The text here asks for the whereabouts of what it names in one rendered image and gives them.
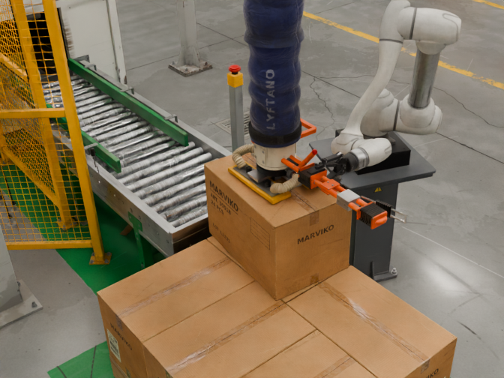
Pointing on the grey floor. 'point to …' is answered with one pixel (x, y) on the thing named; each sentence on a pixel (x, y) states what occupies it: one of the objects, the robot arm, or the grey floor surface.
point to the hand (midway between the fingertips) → (314, 177)
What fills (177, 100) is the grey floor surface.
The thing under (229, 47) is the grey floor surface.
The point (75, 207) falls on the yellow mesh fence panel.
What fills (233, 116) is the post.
